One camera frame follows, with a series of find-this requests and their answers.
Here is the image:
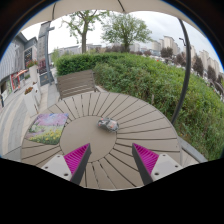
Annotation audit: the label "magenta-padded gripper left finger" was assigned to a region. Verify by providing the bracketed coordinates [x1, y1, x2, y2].
[41, 142, 93, 186]

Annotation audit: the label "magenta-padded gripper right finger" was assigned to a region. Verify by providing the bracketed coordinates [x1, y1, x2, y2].
[131, 142, 184, 186]

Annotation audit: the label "grey computer mouse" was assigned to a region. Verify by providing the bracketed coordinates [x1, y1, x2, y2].
[96, 117, 120, 133]

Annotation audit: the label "flower print mouse pad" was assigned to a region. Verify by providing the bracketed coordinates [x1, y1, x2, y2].
[24, 112, 70, 146]

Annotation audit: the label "brown slatted chair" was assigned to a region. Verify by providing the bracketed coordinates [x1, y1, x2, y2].
[55, 69, 100, 100]

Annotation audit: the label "tall white flower planter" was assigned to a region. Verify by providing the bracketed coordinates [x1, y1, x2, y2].
[27, 59, 42, 85]

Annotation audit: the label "curved black umbrella pole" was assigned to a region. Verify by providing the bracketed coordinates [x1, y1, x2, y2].
[170, 18, 193, 127]

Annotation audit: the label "tall grey sign pillar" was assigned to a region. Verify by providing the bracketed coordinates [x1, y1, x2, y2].
[37, 21, 55, 87]

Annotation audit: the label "grey shopfront building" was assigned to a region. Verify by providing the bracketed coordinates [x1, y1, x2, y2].
[0, 31, 38, 103]

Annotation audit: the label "distant apartment buildings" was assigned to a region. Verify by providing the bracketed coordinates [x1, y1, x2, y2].
[151, 34, 224, 79]

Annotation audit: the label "thin sparse tree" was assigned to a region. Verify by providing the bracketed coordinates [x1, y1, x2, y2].
[61, 9, 109, 54]

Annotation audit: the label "round leafy tree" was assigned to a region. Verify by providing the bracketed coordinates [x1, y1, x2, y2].
[100, 12, 153, 53]

